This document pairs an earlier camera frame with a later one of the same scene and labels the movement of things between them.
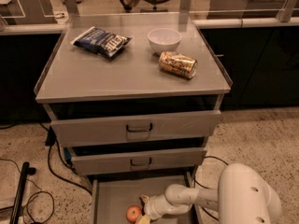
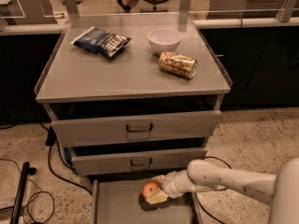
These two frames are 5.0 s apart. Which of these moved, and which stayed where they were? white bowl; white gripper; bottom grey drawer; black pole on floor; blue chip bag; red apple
Moved: white gripper; red apple
Stayed: black pole on floor; blue chip bag; bottom grey drawer; white bowl
